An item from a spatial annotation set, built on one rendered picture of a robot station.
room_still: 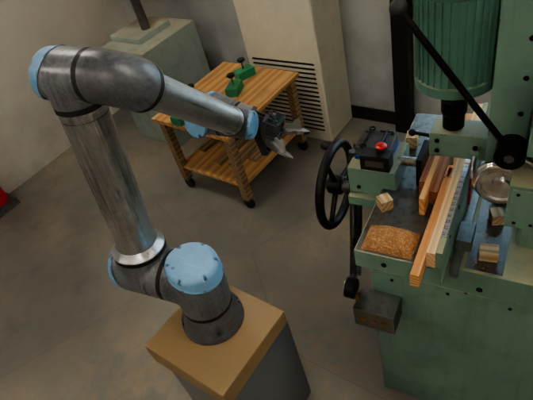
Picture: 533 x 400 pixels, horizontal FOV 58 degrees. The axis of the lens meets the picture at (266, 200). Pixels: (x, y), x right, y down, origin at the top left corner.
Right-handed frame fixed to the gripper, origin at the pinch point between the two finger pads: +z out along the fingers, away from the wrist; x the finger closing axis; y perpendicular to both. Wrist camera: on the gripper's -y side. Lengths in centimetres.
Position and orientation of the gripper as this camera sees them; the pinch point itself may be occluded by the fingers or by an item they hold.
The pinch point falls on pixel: (301, 146)
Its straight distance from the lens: 161.4
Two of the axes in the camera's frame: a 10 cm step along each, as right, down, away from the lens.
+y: 1.0, -6.3, -7.7
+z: 8.9, 4.0, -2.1
